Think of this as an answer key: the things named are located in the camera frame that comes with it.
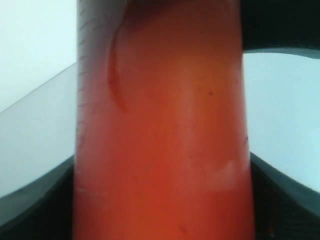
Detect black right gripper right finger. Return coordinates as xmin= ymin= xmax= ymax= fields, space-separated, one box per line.
xmin=240 ymin=0 xmax=320 ymax=240

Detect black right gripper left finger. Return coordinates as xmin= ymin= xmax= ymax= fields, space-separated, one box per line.
xmin=0 ymin=156 xmax=74 ymax=240

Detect red sauce squeeze bottle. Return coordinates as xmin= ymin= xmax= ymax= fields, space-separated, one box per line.
xmin=72 ymin=0 xmax=256 ymax=240

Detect white backdrop sheet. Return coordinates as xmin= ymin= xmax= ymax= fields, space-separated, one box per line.
xmin=0 ymin=0 xmax=320 ymax=196

